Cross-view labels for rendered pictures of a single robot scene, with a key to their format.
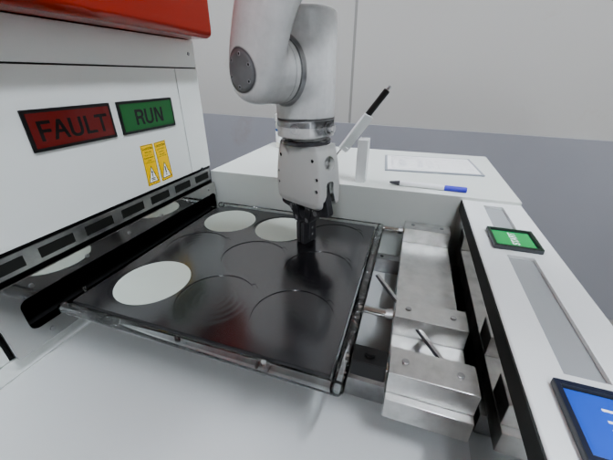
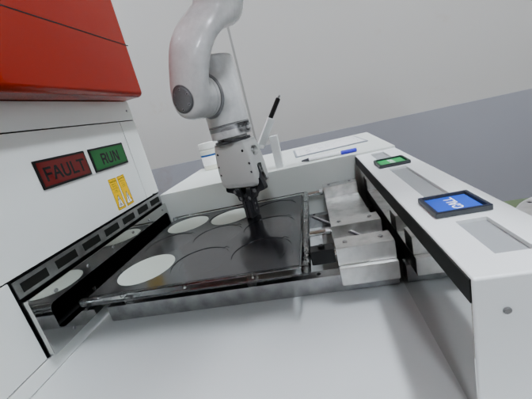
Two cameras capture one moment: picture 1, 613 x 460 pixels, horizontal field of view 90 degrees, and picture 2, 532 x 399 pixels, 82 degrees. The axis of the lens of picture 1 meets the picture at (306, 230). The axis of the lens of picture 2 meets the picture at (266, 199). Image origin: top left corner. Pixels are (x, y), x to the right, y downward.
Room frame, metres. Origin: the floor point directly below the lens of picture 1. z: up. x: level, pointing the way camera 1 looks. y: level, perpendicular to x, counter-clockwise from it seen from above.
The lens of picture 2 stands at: (-0.18, 0.05, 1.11)
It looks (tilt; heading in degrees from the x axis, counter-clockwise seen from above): 16 degrees down; 352
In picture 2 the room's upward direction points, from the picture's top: 14 degrees counter-clockwise
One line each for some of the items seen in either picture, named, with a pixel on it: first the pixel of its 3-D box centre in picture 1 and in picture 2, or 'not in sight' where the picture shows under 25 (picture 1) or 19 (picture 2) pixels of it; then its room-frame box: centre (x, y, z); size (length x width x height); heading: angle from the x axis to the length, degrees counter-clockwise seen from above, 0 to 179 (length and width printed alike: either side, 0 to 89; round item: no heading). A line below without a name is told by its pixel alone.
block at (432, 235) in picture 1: (425, 233); (340, 188); (0.51, -0.22, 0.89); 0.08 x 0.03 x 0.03; 71
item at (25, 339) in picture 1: (143, 243); (123, 256); (0.47, 0.29, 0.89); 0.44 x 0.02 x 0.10; 161
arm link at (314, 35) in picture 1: (303, 66); (218, 91); (0.47, 0.00, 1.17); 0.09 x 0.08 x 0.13; 140
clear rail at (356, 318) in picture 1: (366, 279); (305, 221); (0.36, -0.09, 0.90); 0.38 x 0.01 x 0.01; 161
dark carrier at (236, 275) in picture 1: (254, 257); (218, 236); (0.42, 0.09, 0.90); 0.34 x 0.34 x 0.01; 71
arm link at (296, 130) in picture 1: (306, 128); (231, 131); (0.47, 0.00, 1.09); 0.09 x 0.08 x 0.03; 46
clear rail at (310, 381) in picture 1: (180, 341); (186, 287); (0.24, 0.14, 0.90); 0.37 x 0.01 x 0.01; 71
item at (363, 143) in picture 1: (355, 147); (268, 143); (0.61, -0.10, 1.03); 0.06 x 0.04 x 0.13; 71
